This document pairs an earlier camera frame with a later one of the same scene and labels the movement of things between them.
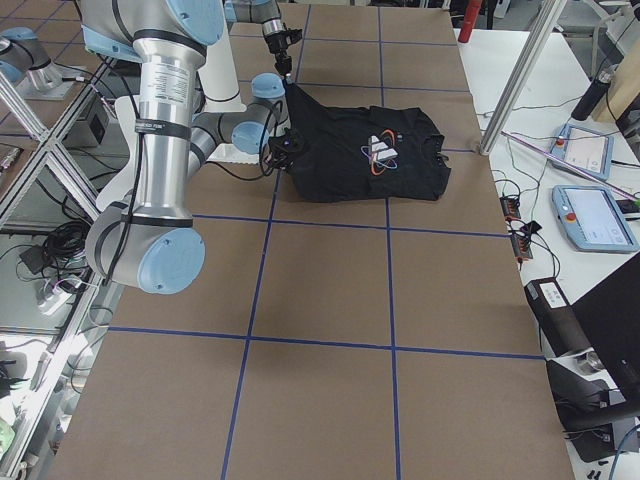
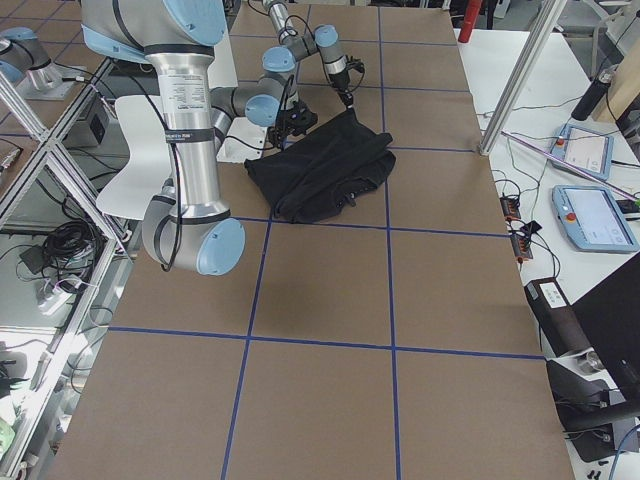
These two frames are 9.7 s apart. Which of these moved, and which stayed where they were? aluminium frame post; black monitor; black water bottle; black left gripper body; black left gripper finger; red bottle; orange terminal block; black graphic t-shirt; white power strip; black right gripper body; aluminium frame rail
Moved: black left gripper finger; black graphic t-shirt; black right gripper body; black left gripper body
Stayed: red bottle; white power strip; black water bottle; aluminium frame post; orange terminal block; aluminium frame rail; black monitor
